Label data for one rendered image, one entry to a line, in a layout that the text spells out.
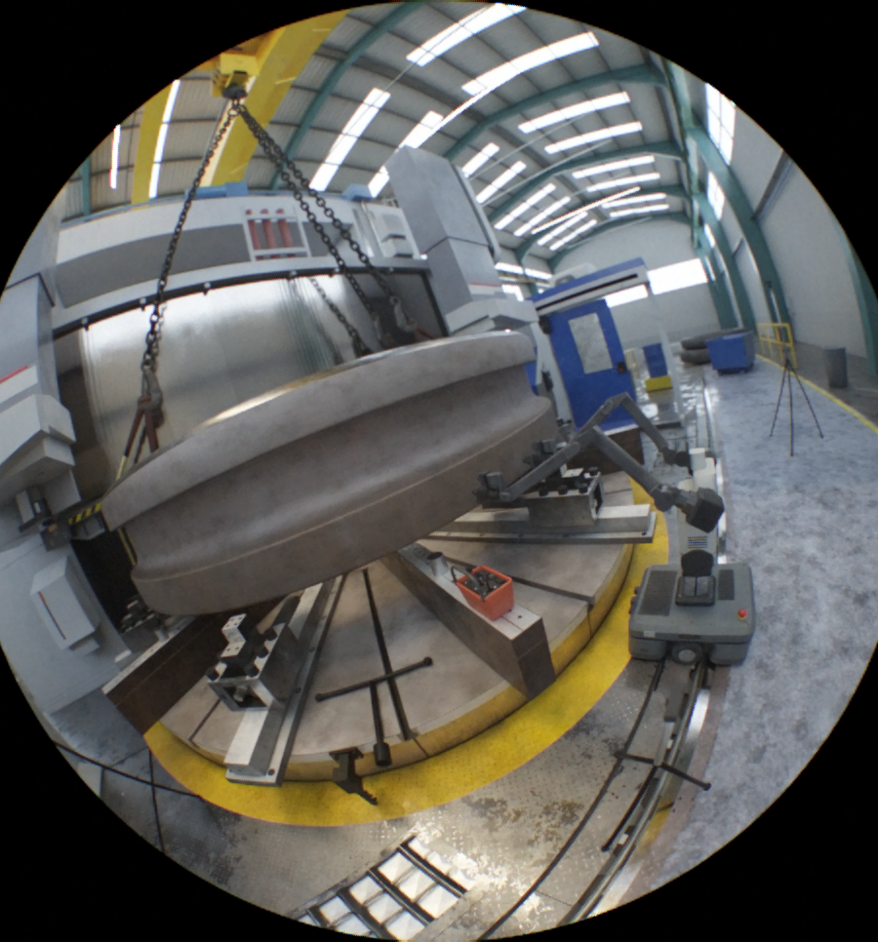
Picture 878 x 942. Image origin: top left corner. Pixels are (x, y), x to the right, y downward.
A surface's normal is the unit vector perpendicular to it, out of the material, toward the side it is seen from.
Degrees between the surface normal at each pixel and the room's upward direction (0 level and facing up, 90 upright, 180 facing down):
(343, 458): 90
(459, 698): 0
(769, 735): 0
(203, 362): 90
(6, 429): 90
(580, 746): 0
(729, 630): 45
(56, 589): 90
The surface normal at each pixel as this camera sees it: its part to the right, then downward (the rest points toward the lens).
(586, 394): -0.65, 0.38
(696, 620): -0.33, -0.92
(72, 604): 0.68, -0.07
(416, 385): 0.51, 0.02
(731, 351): -0.85, 0.38
